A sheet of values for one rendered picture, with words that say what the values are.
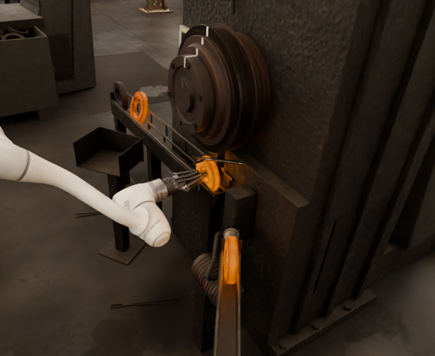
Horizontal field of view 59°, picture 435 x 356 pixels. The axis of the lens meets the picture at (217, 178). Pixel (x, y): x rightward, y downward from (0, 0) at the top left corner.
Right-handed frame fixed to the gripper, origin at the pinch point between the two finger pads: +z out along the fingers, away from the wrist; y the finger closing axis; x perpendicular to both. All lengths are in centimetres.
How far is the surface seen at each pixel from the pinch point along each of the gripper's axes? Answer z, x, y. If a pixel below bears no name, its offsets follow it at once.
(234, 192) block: -1.4, 5.6, 23.2
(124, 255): -33, -71, -41
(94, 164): -36, -12, -51
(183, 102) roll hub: -9.3, 35.7, 1.2
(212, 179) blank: -1.1, 1.1, 6.4
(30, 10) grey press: -14, 7, -307
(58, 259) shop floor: -67, -69, -56
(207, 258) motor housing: -15.5, -20.3, 25.8
